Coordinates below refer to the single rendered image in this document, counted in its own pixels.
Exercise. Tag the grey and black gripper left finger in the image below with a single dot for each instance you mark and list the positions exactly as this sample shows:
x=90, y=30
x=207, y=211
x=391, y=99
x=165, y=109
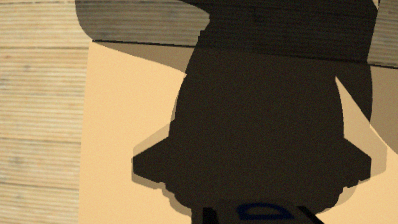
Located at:
x=209, y=216

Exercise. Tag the tan flat mat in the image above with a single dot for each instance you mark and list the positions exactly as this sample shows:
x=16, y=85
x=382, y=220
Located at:
x=169, y=130

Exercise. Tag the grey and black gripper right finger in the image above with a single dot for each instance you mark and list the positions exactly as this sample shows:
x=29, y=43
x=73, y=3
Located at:
x=310, y=215

